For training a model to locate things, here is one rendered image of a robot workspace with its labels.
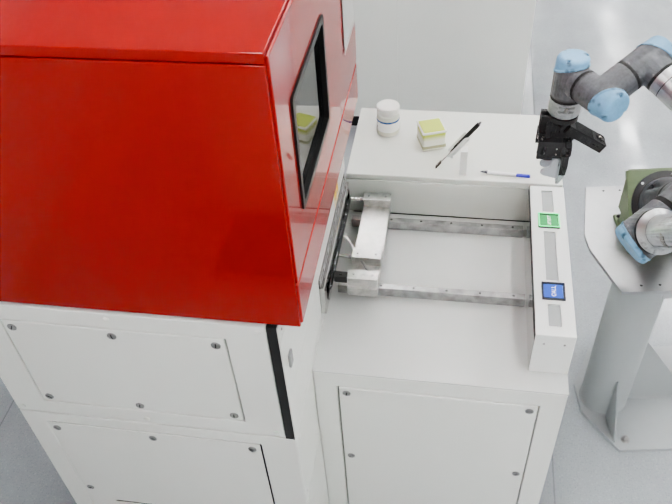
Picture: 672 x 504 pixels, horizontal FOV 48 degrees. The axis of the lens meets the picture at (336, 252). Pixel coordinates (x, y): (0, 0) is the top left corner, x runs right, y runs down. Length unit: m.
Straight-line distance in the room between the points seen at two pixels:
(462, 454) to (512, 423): 0.21
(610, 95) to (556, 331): 0.55
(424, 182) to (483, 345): 0.54
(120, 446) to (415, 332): 0.80
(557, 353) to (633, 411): 1.09
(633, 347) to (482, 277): 0.68
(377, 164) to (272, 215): 1.02
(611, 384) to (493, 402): 0.88
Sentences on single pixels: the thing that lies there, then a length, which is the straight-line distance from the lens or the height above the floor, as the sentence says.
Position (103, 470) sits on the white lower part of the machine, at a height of 0.56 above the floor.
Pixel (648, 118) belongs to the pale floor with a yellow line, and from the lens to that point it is 4.35.
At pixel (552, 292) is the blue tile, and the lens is 1.92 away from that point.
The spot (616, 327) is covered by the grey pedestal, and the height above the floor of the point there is 0.47.
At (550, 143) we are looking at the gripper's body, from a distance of 1.91.
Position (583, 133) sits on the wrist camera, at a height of 1.27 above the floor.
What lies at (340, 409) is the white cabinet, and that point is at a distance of 2.08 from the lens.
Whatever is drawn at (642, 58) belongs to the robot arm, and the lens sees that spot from 1.80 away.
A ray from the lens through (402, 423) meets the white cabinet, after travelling 2.05.
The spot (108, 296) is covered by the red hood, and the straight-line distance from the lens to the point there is 1.56.
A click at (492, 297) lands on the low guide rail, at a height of 0.85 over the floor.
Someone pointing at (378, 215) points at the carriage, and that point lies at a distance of 2.22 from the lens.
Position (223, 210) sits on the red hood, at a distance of 1.30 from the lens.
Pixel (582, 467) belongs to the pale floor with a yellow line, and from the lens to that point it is 2.79.
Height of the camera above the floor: 2.35
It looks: 44 degrees down
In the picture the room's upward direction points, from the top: 4 degrees counter-clockwise
